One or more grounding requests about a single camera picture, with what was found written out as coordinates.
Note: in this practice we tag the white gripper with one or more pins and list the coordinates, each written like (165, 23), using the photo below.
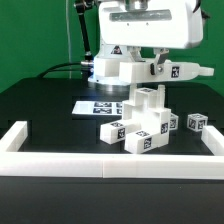
(161, 24)

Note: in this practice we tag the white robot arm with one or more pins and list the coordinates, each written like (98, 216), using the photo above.
(111, 51)

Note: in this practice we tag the white chair seat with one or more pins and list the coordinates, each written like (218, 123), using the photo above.
(146, 106)

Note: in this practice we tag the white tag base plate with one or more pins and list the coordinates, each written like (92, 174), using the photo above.
(97, 108)

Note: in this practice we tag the white chair back frame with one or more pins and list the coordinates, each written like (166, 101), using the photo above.
(125, 72)

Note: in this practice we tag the white tagged cube right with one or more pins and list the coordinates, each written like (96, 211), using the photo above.
(196, 122)

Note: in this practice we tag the white U-shaped obstacle fence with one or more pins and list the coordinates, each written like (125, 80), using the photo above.
(14, 162)

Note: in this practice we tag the white tagged cube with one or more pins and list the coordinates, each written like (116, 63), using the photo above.
(196, 122)
(174, 122)

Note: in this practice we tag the white tagged cube left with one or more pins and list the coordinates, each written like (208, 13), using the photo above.
(174, 122)

